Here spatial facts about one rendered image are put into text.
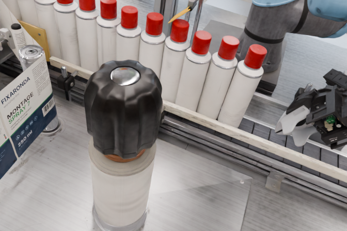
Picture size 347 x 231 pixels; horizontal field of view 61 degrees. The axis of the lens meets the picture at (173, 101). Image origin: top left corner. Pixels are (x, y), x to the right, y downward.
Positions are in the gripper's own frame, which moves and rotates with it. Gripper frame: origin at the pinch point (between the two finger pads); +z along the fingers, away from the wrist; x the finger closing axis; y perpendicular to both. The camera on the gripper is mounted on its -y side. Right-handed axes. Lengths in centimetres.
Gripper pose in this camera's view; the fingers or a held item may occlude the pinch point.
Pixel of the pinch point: (281, 127)
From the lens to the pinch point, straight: 65.1
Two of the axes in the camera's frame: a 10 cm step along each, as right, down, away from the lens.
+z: -5.7, 4.3, 6.9
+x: 7.3, 6.6, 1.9
